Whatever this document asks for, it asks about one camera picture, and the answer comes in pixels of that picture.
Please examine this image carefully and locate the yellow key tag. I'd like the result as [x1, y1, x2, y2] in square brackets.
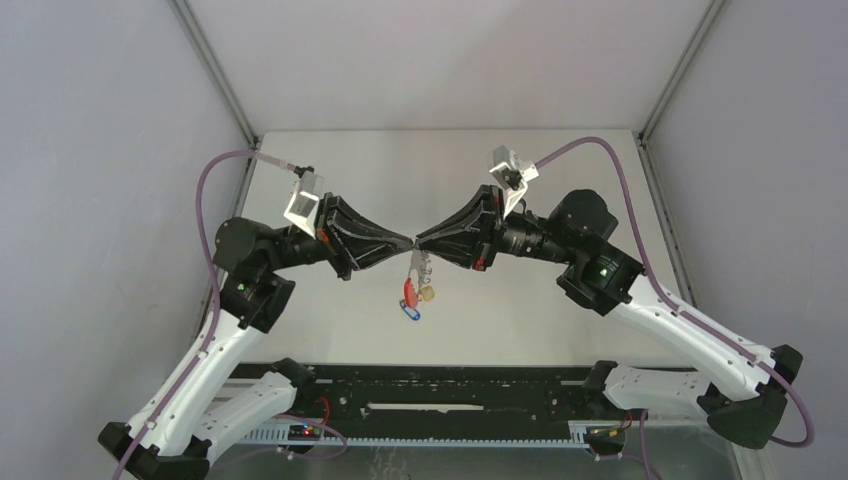
[419, 285, 435, 302]

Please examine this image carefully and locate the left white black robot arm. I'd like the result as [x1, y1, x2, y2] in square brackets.
[98, 194, 413, 479]

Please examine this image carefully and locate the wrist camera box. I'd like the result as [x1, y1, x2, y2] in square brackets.
[489, 145, 539, 218]
[283, 166, 324, 238]

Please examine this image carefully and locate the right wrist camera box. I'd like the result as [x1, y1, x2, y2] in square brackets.
[489, 145, 539, 218]

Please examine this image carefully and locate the blue key tag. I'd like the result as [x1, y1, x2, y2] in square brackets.
[399, 300, 421, 321]

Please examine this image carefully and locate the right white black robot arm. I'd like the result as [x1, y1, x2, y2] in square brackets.
[415, 185, 803, 449]

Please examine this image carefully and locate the purple cable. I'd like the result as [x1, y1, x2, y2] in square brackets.
[535, 137, 816, 480]
[111, 150, 349, 480]

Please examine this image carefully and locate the grey slotted cable duct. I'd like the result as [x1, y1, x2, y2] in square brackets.
[234, 422, 601, 449]

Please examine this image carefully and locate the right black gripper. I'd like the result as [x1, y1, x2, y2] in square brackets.
[415, 184, 577, 271]

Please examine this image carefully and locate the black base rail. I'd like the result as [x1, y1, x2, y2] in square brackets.
[292, 364, 639, 439]

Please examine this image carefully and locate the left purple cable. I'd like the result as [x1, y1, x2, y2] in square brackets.
[111, 150, 349, 480]

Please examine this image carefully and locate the metal key holder red handle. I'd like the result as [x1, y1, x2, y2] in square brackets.
[402, 249, 433, 308]

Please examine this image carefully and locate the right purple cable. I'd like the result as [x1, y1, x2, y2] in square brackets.
[535, 137, 816, 480]

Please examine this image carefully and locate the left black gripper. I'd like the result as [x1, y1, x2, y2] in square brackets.
[264, 192, 413, 280]

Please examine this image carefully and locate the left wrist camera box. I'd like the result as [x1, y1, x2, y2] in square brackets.
[283, 166, 324, 238]

